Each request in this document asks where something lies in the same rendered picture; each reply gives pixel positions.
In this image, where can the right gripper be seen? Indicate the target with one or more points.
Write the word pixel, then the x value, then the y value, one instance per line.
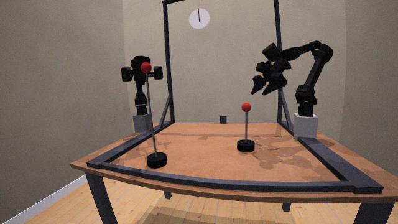
pixel 127 74

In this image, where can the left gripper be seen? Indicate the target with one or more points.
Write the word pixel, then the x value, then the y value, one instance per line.
pixel 276 81

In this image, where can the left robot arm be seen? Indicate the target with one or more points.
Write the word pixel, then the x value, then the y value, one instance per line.
pixel 306 91

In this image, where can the black metal frame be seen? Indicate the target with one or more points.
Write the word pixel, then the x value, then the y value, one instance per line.
pixel 170 103

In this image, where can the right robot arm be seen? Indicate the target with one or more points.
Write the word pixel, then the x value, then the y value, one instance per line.
pixel 140 97

